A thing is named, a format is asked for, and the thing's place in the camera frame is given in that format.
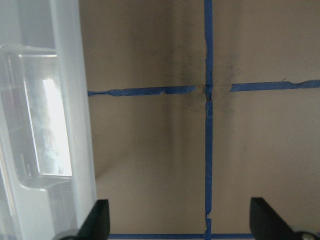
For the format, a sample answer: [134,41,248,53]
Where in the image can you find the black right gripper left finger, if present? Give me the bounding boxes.
[76,199,110,240]

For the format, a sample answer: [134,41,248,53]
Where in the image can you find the clear plastic box lid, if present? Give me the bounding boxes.
[0,0,97,240]

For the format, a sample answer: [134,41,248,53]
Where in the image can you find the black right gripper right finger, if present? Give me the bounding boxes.
[249,197,296,240]

